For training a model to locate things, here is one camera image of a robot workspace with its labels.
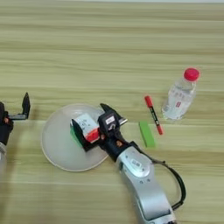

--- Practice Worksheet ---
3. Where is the green rectangular block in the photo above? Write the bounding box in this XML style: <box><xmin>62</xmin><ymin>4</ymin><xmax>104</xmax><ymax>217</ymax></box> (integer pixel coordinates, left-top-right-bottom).
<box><xmin>137</xmin><ymin>121</ymin><xmax>158</xmax><ymax>149</ymax></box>

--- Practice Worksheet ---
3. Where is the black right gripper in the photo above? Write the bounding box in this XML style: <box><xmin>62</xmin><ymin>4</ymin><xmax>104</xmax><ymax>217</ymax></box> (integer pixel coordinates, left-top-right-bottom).
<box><xmin>70</xmin><ymin>102</ymin><xmax>144</xmax><ymax>164</ymax></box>

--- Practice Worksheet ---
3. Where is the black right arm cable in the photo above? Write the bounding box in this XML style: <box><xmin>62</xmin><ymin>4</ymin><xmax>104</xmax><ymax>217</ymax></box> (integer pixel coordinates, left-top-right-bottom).
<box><xmin>142</xmin><ymin>150</ymin><xmax>187</xmax><ymax>212</ymax></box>

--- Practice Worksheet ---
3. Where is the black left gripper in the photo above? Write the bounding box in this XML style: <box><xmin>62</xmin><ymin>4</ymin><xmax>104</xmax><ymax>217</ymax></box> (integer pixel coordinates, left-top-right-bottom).
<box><xmin>0</xmin><ymin>92</ymin><xmax>32</xmax><ymax>146</ymax></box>

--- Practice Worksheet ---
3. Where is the colourful puzzle cube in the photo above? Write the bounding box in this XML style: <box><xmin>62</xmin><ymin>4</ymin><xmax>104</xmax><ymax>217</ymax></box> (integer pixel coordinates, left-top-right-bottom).
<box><xmin>69</xmin><ymin>112</ymin><xmax>101</xmax><ymax>149</ymax></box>

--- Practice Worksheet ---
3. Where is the round white plate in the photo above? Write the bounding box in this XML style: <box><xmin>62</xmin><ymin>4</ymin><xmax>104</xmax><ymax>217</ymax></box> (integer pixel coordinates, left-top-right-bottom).
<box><xmin>40</xmin><ymin>102</ymin><xmax>111</xmax><ymax>172</ymax></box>

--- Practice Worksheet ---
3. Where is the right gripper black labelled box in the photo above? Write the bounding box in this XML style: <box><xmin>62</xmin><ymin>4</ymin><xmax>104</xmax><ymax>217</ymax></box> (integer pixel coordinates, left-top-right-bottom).
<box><xmin>97</xmin><ymin>111</ymin><xmax>122</xmax><ymax>138</ymax></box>

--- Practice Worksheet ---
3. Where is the red marker pen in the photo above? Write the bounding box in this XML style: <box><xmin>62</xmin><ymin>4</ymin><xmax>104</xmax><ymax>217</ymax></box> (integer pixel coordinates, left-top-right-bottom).
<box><xmin>143</xmin><ymin>94</ymin><xmax>165</xmax><ymax>137</ymax></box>

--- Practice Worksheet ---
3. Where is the clear bottle with red cap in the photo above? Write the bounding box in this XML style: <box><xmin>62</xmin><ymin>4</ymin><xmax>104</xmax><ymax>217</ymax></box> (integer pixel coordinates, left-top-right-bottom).
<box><xmin>161</xmin><ymin>66</ymin><xmax>201</xmax><ymax>122</ymax></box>

